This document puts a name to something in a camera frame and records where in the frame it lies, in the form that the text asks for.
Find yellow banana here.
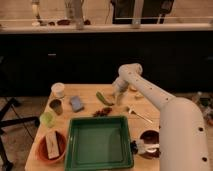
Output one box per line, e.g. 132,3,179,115
135,93,144,99

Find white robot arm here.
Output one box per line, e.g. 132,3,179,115
113,63,211,171

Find light green cup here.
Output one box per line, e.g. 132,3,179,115
39,112,55,128

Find orange bowl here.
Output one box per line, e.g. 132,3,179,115
36,131,67,165

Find green plastic tray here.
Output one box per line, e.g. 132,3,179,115
64,116,134,171

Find green chili pepper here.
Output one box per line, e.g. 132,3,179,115
96,92,114,106

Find silver fork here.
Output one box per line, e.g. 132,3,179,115
126,107,153,123

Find red dried chilies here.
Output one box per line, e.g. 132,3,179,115
93,107,112,117

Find dark brown bowl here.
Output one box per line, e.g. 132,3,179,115
140,130,159,159

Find white cup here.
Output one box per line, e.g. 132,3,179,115
51,82,65,98

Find white spatula black handle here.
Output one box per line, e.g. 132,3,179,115
130,139,159,154

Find blue sponge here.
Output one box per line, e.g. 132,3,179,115
70,96,84,112

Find orange fruit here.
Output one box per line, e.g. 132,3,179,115
129,85,137,92

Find black office chair base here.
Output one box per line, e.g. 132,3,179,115
0,56,41,171

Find grey towel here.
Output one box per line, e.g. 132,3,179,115
115,93,124,106

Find white block in bowl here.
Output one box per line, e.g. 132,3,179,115
45,131,60,159

